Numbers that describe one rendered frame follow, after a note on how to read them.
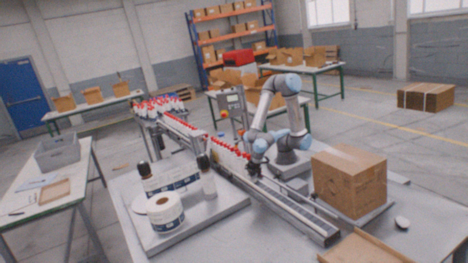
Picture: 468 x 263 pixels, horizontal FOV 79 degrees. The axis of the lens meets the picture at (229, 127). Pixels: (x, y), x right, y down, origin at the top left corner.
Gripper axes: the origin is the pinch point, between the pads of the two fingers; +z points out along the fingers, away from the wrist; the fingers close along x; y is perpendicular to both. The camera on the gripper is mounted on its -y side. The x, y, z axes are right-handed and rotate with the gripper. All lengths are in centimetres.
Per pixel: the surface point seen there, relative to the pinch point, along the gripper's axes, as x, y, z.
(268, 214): 27.0, 9.9, -3.5
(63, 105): -506, 115, 292
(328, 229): 55, -1, -25
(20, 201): -119, 155, 83
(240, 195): 5.7, 14.9, 3.1
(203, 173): -13.7, 30.7, -7.2
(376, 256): 76, -7, -32
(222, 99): -49, -2, -29
